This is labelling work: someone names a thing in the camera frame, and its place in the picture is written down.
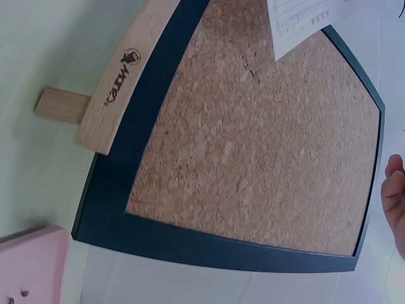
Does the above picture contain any person's right hand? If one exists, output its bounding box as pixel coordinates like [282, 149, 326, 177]
[380, 153, 405, 257]

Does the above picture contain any black framed cork board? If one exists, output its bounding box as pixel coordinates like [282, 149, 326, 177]
[70, 0, 385, 272]

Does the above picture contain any white printed paper sheet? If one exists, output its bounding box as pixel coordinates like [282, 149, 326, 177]
[265, 0, 368, 63]

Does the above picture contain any wooden board stand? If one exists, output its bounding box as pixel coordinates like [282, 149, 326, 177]
[34, 0, 184, 156]

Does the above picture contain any pink box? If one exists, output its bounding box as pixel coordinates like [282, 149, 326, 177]
[0, 225, 70, 304]

